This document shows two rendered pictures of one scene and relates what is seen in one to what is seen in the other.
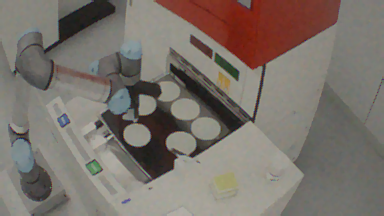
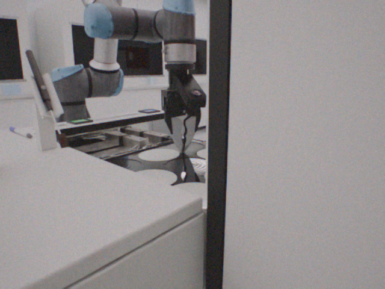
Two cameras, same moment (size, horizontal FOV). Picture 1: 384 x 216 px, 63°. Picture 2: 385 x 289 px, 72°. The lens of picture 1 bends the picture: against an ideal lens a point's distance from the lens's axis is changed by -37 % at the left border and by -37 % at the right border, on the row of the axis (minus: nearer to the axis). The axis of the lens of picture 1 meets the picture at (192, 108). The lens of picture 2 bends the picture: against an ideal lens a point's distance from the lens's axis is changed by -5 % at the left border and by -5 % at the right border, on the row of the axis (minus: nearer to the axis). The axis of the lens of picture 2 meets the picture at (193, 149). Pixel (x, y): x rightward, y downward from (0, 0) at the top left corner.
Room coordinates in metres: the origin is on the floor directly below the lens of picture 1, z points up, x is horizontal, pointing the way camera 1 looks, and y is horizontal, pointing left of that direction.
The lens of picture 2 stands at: (1.04, -0.48, 1.10)
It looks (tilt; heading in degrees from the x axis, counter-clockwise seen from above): 16 degrees down; 86
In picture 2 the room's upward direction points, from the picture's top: straight up
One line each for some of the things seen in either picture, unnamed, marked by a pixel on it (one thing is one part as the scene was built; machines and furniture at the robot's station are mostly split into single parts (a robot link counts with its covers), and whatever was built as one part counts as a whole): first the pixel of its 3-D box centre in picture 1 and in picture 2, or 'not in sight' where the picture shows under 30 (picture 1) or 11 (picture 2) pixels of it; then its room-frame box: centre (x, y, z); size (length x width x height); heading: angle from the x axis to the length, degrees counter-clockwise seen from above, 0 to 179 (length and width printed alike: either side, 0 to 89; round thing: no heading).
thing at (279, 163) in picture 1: (277, 169); not in sight; (0.83, -0.31, 1.01); 0.07 x 0.07 x 0.10
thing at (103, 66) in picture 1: (105, 71); (151, 26); (1.00, 0.28, 1.21); 0.11 x 0.11 x 0.08; 32
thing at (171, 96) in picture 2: (128, 91); (178, 89); (1.06, 0.21, 1.05); 0.09 x 0.08 x 0.12; 106
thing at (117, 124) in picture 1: (160, 123); (188, 165); (1.08, 0.10, 0.90); 0.34 x 0.34 x 0.01; 45
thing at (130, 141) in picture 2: (97, 144); (135, 142); (0.93, 0.33, 0.89); 0.08 x 0.03 x 0.03; 135
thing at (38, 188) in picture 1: (32, 176); (71, 113); (0.65, 0.61, 0.95); 0.15 x 0.15 x 0.10
